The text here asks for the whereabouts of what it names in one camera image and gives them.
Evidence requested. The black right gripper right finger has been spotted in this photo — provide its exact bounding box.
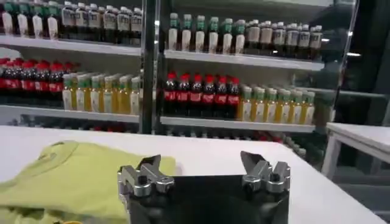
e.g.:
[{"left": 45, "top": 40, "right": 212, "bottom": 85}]
[{"left": 240, "top": 150, "right": 291, "bottom": 194}]

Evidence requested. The yellow-green shirt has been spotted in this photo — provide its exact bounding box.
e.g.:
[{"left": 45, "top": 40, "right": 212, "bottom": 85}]
[{"left": 0, "top": 140, "right": 177, "bottom": 224}]

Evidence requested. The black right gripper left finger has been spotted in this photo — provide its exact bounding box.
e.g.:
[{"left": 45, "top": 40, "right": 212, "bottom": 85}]
[{"left": 117, "top": 154, "right": 176, "bottom": 197}]

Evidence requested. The white side table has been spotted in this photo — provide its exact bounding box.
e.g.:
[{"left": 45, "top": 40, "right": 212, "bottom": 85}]
[{"left": 320, "top": 122, "right": 390, "bottom": 180}]

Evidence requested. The shelf rack with bottles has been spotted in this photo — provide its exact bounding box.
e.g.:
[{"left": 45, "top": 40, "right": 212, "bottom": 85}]
[{"left": 0, "top": 0, "right": 360, "bottom": 167}]

